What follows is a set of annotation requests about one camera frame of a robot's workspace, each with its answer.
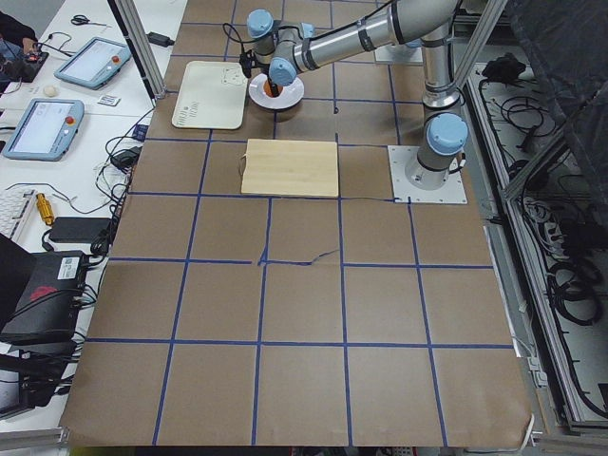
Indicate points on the bamboo cutting board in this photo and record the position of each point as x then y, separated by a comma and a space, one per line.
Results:
291, 168

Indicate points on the far blue teach pendant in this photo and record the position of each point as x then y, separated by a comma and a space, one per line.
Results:
98, 61

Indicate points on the gold metal cylinder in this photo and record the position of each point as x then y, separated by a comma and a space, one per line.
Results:
45, 210

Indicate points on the cream bear tray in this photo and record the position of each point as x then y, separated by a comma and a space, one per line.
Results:
211, 96

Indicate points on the blue teach pendant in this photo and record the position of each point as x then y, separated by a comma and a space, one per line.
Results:
45, 131
98, 61

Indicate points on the white keyboard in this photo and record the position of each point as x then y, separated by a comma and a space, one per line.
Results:
16, 207

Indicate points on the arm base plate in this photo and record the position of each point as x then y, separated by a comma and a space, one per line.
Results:
399, 55
412, 183

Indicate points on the orange fruit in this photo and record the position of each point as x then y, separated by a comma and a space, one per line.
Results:
272, 90

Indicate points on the seated person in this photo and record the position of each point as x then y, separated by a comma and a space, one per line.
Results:
17, 39

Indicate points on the black electronics box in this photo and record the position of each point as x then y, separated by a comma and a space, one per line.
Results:
42, 307

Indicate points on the black scissors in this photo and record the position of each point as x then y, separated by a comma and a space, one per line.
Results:
80, 20

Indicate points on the near blue teach pendant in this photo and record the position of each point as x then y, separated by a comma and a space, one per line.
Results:
45, 131

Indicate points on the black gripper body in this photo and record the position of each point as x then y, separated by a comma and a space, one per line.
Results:
269, 85

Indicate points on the brown paper table cover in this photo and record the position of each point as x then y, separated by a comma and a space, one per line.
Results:
231, 319

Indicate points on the black power adapter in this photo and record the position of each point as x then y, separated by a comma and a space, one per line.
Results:
158, 39

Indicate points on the white round plate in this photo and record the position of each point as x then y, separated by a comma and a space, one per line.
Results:
288, 96

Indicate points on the aluminium frame post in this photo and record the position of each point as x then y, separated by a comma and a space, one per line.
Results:
131, 27

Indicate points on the black flat power brick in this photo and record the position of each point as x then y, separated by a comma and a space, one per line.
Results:
77, 230

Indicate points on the small printed card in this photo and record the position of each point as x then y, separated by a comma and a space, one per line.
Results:
109, 100

